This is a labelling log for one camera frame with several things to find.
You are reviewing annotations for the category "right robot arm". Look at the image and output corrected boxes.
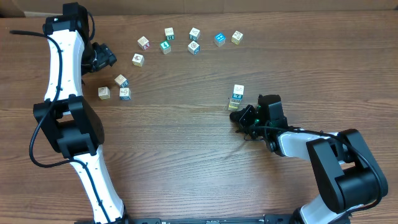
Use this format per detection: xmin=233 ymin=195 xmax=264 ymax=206
xmin=228 ymin=93 xmax=388 ymax=223

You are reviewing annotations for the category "wooden block letter I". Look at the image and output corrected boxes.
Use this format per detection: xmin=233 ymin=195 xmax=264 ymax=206
xmin=229 ymin=99 xmax=241 ymax=105

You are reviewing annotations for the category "wooden block green 4 top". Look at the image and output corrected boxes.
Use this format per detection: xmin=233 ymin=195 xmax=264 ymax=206
xmin=159 ymin=40 xmax=171 ymax=54

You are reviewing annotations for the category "wooden block green 7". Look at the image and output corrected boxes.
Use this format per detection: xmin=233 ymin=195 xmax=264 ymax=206
xmin=233 ymin=85 xmax=244 ymax=95

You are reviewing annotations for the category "wooden block blue T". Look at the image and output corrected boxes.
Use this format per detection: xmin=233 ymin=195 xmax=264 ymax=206
xmin=119 ymin=88 xmax=131 ymax=100

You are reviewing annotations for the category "wooden block blue side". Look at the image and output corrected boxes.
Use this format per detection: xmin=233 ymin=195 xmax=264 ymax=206
xmin=188 ymin=40 xmax=200 ymax=55

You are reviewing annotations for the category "wooden block orange top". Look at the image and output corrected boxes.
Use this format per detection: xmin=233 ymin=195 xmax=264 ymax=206
xmin=132 ymin=54 xmax=144 ymax=67

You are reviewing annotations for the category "wooden block yellow top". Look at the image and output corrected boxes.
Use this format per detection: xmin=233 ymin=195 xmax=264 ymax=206
xmin=228 ymin=103 xmax=239 ymax=111

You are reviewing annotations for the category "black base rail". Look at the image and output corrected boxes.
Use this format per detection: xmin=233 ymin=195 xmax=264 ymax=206
xmin=74 ymin=213 xmax=351 ymax=224

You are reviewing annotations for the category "wooden block green N side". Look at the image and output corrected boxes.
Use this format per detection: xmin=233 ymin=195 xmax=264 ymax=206
xmin=164 ymin=27 xmax=175 ymax=40

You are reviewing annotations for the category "wooden block yellow side far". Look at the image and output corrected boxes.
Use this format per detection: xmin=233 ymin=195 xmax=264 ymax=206
xmin=231 ymin=31 xmax=243 ymax=45

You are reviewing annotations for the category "wooden block blue C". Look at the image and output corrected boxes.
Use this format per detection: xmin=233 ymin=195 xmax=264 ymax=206
xmin=114 ymin=74 xmax=129 ymax=88

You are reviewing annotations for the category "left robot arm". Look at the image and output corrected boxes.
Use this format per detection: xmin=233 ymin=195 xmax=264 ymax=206
xmin=33 ymin=2 xmax=130 ymax=223

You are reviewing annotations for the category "wooden block yellow side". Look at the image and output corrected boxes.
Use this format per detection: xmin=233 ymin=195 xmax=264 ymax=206
xmin=231 ymin=31 xmax=243 ymax=45
xmin=98 ymin=86 xmax=111 ymax=100

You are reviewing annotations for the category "wooden block red X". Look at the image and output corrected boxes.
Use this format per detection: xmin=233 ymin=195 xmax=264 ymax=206
xmin=137 ymin=36 xmax=150 ymax=50

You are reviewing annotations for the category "wooden block blue X top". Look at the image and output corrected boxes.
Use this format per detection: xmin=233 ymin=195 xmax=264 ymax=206
xmin=231 ymin=94 xmax=243 ymax=101

